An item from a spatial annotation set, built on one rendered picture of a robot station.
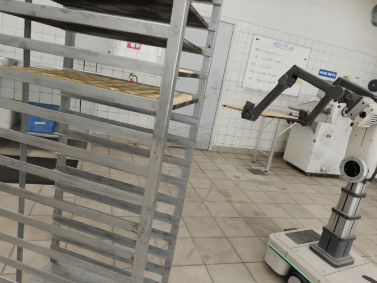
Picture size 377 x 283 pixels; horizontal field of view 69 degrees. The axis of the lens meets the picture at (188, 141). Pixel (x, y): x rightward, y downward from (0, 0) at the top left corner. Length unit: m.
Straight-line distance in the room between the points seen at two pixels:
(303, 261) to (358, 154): 0.73
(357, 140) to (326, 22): 3.86
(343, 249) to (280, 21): 3.75
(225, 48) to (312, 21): 1.57
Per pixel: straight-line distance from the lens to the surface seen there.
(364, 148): 1.83
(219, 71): 4.53
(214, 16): 1.13
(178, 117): 1.14
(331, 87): 1.77
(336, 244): 2.03
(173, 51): 0.67
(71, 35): 1.35
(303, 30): 5.24
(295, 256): 2.01
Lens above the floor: 1.24
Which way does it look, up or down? 14 degrees down
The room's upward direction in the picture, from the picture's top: 11 degrees clockwise
